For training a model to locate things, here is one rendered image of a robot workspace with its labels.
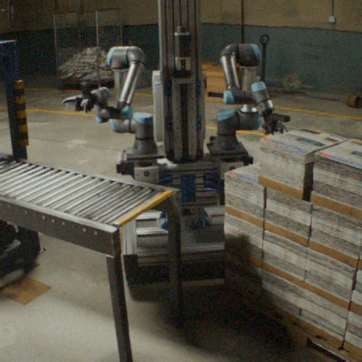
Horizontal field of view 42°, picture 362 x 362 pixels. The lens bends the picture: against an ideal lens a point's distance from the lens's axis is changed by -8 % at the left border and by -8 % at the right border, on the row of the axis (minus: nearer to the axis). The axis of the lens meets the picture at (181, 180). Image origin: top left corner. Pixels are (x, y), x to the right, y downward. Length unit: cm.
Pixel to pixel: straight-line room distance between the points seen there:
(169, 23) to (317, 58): 628
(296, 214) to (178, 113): 107
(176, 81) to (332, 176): 125
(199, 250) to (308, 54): 651
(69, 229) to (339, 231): 120
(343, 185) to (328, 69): 703
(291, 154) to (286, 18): 712
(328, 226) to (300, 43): 715
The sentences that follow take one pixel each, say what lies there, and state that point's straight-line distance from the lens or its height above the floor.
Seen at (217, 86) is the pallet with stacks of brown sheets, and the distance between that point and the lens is 875.
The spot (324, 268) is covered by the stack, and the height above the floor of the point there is 54.
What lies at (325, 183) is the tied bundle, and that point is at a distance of 220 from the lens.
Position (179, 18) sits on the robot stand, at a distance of 308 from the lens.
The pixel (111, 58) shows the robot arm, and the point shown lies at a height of 140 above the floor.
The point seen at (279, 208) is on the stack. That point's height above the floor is 74.
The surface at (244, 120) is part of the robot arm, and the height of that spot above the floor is 100.
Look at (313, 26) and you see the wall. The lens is 913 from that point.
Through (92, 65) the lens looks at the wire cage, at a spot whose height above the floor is 57.
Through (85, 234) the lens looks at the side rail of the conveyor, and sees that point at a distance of 221.
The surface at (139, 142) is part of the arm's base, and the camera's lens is 300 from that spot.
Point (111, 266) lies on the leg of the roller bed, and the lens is 218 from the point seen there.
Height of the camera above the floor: 171
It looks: 20 degrees down
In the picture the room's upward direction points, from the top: 2 degrees counter-clockwise
